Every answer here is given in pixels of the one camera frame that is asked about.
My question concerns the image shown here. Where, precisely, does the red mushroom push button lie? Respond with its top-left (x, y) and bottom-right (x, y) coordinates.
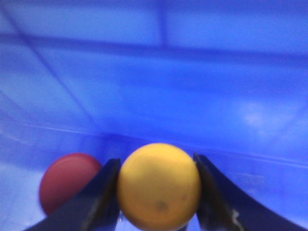
top-left (38, 153), bottom-right (102, 215)

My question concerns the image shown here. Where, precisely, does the yellow mushroom push button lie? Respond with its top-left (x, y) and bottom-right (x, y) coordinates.
top-left (117, 143), bottom-right (201, 231)

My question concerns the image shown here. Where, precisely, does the blue bin front right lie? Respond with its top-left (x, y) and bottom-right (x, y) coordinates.
top-left (0, 0), bottom-right (308, 231)

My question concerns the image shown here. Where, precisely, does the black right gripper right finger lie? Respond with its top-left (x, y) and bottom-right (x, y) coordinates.
top-left (193, 153), bottom-right (304, 231)

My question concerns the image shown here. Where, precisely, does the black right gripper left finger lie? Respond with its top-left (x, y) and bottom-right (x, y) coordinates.
top-left (27, 159), bottom-right (121, 231)

